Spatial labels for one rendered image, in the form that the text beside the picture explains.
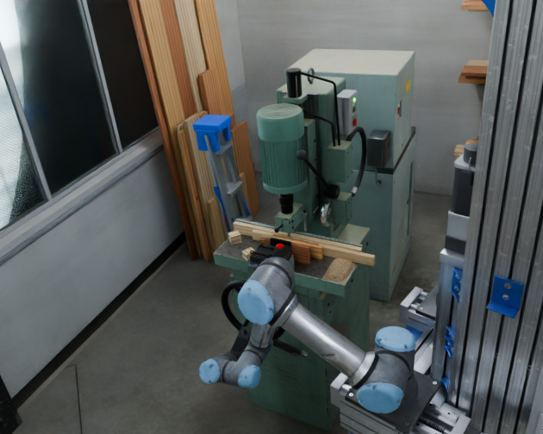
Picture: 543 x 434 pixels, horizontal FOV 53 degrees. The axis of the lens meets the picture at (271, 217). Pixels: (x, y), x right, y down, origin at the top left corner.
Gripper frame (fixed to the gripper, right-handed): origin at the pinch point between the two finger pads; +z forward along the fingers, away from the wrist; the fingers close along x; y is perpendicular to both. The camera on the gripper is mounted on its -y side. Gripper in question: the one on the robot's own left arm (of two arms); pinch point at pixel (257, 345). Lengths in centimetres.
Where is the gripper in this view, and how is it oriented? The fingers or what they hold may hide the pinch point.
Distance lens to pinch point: 214.6
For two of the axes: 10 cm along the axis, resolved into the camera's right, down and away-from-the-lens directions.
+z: 4.3, 0.1, 9.0
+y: -1.7, 9.8, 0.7
